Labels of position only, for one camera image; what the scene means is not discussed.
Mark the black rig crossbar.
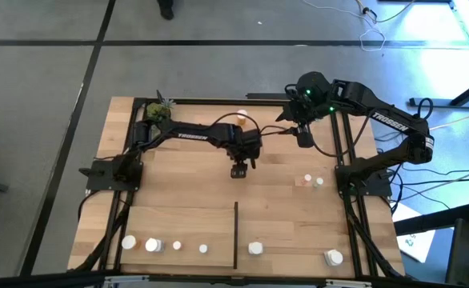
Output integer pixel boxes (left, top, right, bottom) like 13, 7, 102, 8
0, 270, 469, 288

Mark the person's shoe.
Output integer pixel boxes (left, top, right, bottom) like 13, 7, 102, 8
156, 0, 175, 21

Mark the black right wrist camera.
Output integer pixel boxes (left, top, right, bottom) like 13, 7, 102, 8
296, 123, 315, 149

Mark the small potted green plant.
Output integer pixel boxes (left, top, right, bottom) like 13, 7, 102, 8
145, 90, 176, 124

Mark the black aluminium table frame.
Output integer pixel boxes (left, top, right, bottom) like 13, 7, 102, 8
68, 95, 403, 281

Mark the black floor bar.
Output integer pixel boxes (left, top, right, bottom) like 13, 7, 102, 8
394, 202, 469, 236

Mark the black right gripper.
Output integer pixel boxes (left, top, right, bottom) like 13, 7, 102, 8
275, 95, 331, 125

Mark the black left wrist camera cable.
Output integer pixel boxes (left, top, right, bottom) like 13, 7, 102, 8
211, 111, 299, 139

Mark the white floor cable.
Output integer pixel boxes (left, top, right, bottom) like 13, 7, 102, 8
301, 0, 387, 53

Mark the grey desk foot bar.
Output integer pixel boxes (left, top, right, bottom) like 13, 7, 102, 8
409, 97, 469, 110

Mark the black shelf divider frame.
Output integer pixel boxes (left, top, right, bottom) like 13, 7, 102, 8
233, 201, 239, 270

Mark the white aluminium bracket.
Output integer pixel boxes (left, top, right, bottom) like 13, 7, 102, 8
323, 278, 372, 288
102, 274, 150, 286

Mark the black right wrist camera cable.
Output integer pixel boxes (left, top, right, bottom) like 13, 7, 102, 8
312, 114, 374, 159

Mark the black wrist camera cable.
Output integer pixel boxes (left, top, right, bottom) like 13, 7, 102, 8
211, 111, 299, 139
312, 114, 374, 159

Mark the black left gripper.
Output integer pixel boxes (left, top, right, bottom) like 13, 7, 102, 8
225, 142, 263, 179

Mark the white paper sheet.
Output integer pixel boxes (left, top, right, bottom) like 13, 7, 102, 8
390, 202, 436, 264

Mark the black box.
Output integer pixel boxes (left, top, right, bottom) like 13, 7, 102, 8
444, 218, 469, 288

